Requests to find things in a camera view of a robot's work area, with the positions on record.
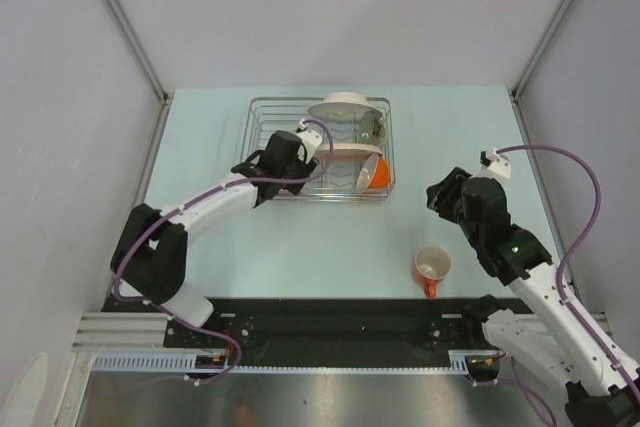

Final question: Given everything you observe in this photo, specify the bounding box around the green ceramic bowl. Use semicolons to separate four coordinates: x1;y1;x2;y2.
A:
356;112;386;146

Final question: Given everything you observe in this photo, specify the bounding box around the metal wire dish rack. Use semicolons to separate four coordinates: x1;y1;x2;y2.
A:
239;96;395;202

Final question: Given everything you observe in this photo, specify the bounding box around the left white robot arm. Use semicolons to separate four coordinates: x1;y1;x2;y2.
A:
110;125;322;347

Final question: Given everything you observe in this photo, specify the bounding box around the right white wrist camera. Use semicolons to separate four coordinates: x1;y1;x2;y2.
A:
477;148;512;185

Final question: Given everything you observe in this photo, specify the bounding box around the white scalloped plate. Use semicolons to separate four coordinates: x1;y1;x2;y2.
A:
307;92;383;123

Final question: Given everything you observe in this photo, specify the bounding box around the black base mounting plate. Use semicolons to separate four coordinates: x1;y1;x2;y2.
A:
101;294;551;368

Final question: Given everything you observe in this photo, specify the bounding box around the white slotted cable duct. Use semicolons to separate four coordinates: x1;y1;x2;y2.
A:
92;352;468;375

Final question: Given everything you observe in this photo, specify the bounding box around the white bowl orange outside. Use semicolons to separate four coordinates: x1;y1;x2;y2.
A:
355;154;391;192

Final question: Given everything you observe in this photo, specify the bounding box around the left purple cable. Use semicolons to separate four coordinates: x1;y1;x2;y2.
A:
112;118;334;388

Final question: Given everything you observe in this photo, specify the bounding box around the right aluminium frame post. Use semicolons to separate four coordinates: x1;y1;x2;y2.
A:
511;0;577;101

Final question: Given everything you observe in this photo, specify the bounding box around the orange mug white inside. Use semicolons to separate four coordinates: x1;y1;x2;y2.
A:
411;245;452;300

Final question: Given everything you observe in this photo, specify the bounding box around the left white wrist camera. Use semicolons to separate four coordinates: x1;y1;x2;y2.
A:
295;119;323;164

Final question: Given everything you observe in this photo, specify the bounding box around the pink beige leaf plate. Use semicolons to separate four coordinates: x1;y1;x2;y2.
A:
315;143;383;162

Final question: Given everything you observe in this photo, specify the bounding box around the left aluminium frame post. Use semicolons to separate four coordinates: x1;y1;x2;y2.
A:
101;0;168;105

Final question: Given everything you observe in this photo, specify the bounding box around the aluminium frame post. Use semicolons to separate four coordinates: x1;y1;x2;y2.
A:
101;0;168;105
511;0;577;101

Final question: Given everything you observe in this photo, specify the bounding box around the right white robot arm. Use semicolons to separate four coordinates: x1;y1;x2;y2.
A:
426;162;639;426

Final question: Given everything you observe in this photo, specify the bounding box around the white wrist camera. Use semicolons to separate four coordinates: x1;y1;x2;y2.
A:
477;148;512;185
295;119;323;164

